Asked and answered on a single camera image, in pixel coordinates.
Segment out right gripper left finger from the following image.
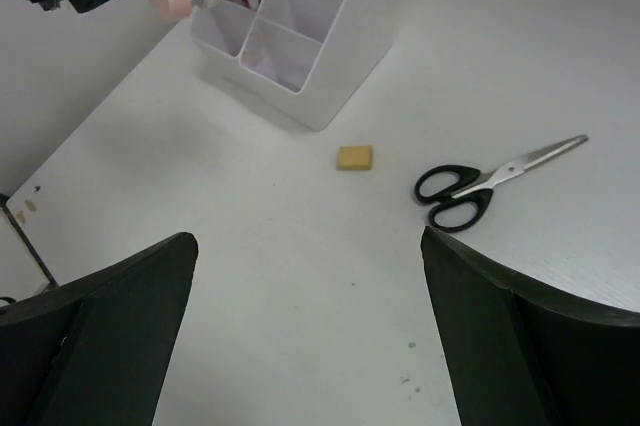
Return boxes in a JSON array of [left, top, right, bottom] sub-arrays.
[[1, 232, 198, 425]]

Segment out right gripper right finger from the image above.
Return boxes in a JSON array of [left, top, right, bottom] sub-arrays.
[[421, 227, 639, 425]]

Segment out black handled scissors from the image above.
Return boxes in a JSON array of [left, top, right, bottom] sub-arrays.
[[413, 134, 589, 234]]

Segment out yellow eraser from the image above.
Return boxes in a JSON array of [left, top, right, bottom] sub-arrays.
[[336, 145, 373, 171]]

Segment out white compartment organizer box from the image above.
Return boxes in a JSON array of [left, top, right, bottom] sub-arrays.
[[190, 0, 392, 131]]

